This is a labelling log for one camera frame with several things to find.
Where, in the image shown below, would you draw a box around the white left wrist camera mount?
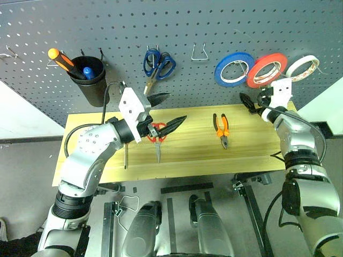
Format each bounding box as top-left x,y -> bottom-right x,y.
118,87 -> 153,143

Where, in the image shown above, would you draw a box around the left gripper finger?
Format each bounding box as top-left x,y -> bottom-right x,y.
147,92 -> 172,109
158,115 -> 188,136

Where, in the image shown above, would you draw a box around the black metal table frame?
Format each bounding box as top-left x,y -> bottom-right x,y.
231,173 -> 274,257

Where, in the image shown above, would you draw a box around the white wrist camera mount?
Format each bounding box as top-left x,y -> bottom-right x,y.
260,78 -> 294,123
118,87 -> 153,143

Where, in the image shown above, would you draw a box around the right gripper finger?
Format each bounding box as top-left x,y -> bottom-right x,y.
238,92 -> 255,114

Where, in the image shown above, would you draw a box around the black table bracket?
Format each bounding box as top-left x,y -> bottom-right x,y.
95,184 -> 126,195

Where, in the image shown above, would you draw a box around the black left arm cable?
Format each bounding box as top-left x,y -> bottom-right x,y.
64,81 -> 126,160

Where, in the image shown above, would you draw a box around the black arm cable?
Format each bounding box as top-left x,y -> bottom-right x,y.
64,81 -> 126,160
251,105 -> 327,163

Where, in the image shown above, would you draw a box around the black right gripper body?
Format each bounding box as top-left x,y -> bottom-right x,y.
256,87 -> 273,108

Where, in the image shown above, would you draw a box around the black thin robot cable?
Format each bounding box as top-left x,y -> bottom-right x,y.
263,190 -> 301,234

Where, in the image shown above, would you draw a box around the orange and black screwdriver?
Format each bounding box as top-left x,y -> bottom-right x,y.
48,48 -> 87,80

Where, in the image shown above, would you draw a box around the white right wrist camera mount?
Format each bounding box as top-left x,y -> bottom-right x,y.
260,78 -> 294,123

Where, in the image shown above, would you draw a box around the blue tape roll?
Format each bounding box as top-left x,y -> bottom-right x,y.
214,51 -> 256,87

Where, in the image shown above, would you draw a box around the black and white shoe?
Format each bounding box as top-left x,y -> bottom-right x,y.
0,216 -> 9,242

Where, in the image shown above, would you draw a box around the silver double peg hook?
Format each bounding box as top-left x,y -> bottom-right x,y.
146,45 -> 161,58

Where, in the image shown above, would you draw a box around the thin white floor wire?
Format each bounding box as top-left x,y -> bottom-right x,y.
115,195 -> 140,234

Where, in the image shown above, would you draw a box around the silver wire loop hook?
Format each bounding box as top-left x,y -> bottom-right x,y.
190,41 -> 210,62

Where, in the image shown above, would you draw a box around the black metal table leg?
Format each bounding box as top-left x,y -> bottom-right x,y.
101,201 -> 116,257

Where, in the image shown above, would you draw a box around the black wall ledge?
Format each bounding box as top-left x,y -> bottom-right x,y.
0,135 -> 65,145

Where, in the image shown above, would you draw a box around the dark grey perforated pegboard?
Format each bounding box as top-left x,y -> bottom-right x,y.
0,0 -> 343,128

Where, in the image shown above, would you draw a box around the red handled scissors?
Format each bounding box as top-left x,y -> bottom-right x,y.
146,122 -> 168,164

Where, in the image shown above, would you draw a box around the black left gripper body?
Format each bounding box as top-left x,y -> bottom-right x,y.
137,114 -> 163,138

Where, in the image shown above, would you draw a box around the red tape roll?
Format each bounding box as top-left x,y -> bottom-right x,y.
246,52 -> 288,89

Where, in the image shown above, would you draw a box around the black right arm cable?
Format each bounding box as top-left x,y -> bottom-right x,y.
251,105 -> 327,163

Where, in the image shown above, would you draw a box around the blue handled scissors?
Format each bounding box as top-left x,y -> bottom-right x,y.
143,49 -> 177,96

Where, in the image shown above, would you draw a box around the white tape roll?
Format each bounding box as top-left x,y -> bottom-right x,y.
286,55 -> 320,82

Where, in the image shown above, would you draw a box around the black cup holder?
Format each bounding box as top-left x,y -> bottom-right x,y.
69,56 -> 111,108

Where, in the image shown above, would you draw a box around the orange and black pliers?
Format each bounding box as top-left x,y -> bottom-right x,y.
212,112 -> 230,150

